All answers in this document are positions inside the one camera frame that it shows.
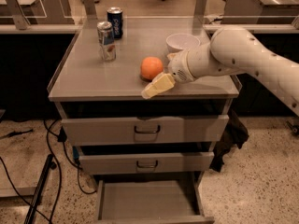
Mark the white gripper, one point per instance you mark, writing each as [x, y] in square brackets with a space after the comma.
[179, 66]

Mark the orange fruit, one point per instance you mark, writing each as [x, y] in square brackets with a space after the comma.
[151, 67]

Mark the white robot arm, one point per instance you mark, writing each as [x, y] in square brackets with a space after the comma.
[231, 50]

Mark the top grey drawer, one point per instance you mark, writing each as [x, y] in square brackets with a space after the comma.
[125, 131]

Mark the grey drawer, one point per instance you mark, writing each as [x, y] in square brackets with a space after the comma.
[146, 163]
[174, 201]
[125, 131]

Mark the grey drawer cabinet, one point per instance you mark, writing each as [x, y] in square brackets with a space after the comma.
[86, 87]

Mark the middle grey drawer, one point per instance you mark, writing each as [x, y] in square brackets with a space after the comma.
[146, 163]

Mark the bottom grey drawer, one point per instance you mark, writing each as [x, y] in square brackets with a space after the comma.
[174, 201]

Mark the white ceramic bowl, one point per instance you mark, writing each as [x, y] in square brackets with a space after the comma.
[180, 42]

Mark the silver soda can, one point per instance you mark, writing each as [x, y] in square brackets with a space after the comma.
[106, 40]

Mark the blue pepsi can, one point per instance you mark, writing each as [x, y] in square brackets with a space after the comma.
[114, 16]

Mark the dark cloth on floor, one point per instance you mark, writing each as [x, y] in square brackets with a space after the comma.
[235, 134]

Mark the black bar on floor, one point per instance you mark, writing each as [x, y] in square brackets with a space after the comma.
[30, 217]

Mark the right grey support post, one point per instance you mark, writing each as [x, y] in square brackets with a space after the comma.
[200, 9]

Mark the grey support post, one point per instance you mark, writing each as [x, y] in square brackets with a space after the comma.
[200, 9]
[17, 14]
[90, 9]

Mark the middle grey support post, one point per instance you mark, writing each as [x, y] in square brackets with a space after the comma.
[90, 9]

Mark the left grey support post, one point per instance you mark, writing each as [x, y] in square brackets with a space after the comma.
[17, 14]

